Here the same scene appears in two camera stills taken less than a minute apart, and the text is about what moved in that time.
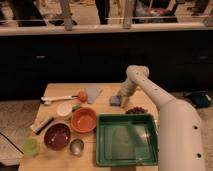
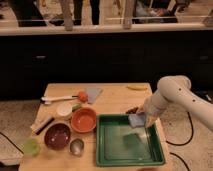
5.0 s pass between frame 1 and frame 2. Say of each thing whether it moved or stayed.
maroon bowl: stayed
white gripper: moved
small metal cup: stayed
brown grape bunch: stayed
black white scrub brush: stayed
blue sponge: moved
